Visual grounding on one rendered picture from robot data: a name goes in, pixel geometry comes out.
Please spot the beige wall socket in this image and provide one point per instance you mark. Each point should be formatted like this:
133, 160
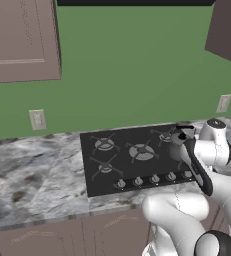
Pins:
38, 119
223, 103

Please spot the black range hood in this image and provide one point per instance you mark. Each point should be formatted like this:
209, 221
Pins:
137, 2

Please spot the brown wall cupboard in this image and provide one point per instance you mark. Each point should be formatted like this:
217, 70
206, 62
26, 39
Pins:
227, 30

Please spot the brown base cupboard front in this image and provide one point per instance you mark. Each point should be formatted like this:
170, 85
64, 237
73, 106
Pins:
37, 241
117, 235

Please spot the brown wall cupboard door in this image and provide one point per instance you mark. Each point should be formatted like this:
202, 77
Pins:
17, 36

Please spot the black gas hob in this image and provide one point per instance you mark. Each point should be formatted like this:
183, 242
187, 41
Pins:
120, 160

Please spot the silver hob knob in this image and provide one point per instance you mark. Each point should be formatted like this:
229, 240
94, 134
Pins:
121, 183
154, 179
187, 174
171, 176
138, 181

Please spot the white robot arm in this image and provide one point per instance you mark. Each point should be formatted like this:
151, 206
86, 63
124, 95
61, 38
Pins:
183, 220

